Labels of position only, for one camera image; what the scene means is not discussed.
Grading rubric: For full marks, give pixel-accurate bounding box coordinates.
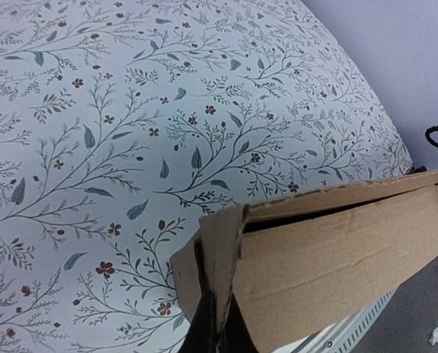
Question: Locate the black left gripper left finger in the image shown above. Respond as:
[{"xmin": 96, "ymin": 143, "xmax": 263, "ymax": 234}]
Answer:
[{"xmin": 179, "ymin": 290, "xmax": 217, "ymax": 353}]

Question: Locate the aluminium front table rail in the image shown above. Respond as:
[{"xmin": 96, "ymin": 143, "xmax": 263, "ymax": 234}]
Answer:
[{"xmin": 276, "ymin": 290, "xmax": 396, "ymax": 352}]

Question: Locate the floral patterned table mat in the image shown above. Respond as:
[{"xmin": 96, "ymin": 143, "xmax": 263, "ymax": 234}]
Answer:
[{"xmin": 0, "ymin": 1, "xmax": 413, "ymax": 352}]

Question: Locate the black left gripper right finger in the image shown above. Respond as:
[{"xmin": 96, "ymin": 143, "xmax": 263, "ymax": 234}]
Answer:
[{"xmin": 218, "ymin": 297, "xmax": 258, "ymax": 353}]

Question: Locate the brown cardboard box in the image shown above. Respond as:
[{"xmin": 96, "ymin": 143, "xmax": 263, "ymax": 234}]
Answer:
[{"xmin": 170, "ymin": 171, "xmax": 438, "ymax": 352}]

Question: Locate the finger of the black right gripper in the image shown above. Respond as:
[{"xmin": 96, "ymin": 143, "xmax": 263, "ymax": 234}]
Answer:
[{"xmin": 409, "ymin": 165, "xmax": 427, "ymax": 174}]

